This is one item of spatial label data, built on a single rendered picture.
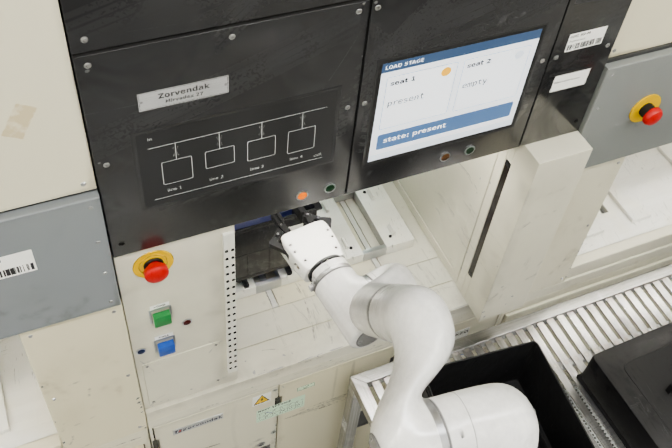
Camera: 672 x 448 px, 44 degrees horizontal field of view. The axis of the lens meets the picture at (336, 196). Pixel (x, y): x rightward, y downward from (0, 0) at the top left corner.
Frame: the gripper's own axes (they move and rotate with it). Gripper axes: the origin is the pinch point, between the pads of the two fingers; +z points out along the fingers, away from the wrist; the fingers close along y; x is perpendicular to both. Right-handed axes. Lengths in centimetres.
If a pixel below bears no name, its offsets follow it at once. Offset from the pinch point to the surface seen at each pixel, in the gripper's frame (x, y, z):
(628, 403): -33, 55, -57
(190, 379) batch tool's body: -25.3, -27.5, -11.4
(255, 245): -13.5, -4.6, 5.1
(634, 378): -33, 60, -53
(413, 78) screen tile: 44.8, 11.0, -16.9
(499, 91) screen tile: 37, 28, -19
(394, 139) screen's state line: 32.1, 9.6, -16.8
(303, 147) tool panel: 35.6, -6.5, -14.8
